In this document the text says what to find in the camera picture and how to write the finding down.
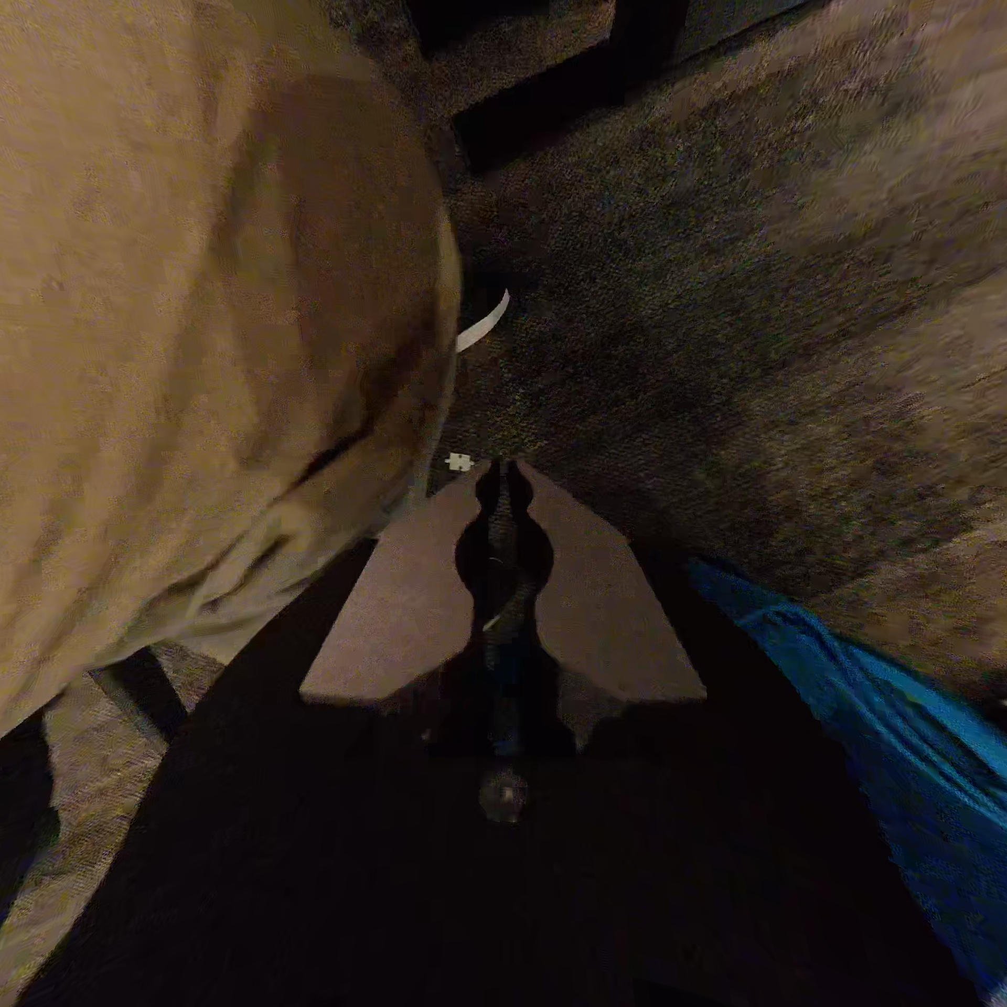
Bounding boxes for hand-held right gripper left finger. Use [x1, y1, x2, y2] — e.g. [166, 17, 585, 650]
[299, 461, 502, 703]

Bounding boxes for beige trousers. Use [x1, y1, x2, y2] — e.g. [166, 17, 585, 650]
[0, 0, 467, 741]

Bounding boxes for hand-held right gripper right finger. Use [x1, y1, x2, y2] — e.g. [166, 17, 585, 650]
[506, 461, 708, 703]

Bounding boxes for black furniture base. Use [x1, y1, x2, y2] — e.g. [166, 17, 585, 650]
[405, 0, 815, 180]

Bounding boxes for blue cloth bag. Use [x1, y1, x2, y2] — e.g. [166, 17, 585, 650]
[686, 554, 1007, 1002]

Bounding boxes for black furniture leg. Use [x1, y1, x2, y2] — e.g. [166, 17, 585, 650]
[87, 645, 191, 745]

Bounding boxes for white curved strip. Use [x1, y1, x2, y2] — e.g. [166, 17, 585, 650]
[455, 288, 512, 355]

